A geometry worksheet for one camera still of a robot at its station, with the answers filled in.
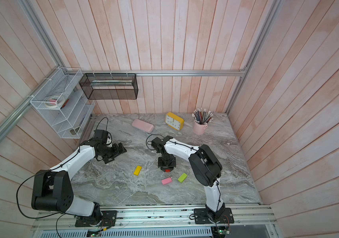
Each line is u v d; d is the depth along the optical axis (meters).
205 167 0.51
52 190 0.43
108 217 0.74
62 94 0.72
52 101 0.73
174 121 1.07
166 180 0.86
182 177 0.86
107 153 0.76
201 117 1.04
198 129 1.04
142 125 1.11
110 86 0.90
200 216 0.72
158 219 0.75
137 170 0.90
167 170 0.88
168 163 0.78
